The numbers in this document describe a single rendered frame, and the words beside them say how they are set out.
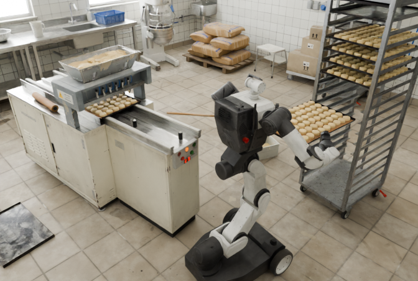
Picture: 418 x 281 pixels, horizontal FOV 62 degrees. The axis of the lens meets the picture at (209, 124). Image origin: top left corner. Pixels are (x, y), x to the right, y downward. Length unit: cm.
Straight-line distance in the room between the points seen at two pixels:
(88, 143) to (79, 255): 86
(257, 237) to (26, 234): 187
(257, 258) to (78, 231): 149
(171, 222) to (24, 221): 131
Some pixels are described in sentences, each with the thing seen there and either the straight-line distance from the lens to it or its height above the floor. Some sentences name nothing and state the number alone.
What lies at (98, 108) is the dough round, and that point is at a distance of 297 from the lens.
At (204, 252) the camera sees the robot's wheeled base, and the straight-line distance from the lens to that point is 242.
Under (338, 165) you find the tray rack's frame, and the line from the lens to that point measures 369.
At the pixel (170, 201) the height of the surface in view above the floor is 42.
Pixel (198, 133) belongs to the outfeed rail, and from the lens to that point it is 255.
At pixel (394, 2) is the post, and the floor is 180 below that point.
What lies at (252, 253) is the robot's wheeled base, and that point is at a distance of 266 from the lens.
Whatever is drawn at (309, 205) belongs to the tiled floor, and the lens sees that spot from 337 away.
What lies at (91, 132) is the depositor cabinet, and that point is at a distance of 283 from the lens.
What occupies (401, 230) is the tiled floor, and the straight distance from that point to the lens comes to 342.
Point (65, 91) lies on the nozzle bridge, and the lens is 278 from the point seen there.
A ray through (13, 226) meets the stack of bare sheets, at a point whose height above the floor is 2.
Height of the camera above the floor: 218
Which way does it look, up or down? 29 degrees down
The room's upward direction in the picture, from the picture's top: straight up
